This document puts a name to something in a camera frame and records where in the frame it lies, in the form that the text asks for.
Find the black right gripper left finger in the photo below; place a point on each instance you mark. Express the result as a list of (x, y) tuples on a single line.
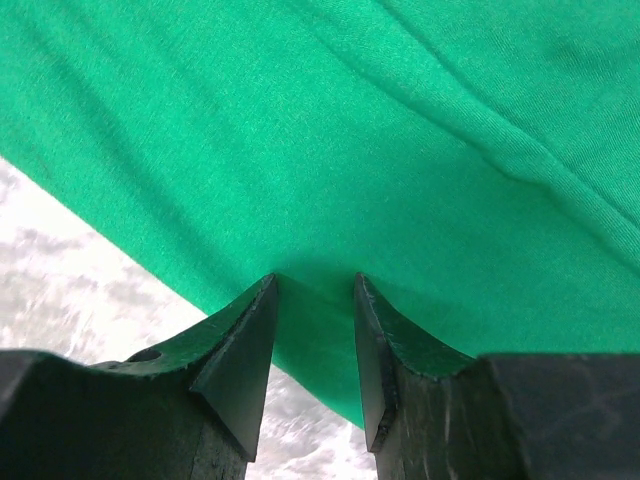
[(197, 396)]

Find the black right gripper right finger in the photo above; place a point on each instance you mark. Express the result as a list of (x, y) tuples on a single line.
[(389, 346)]

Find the green t shirt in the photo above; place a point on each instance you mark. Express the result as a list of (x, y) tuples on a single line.
[(477, 160)]

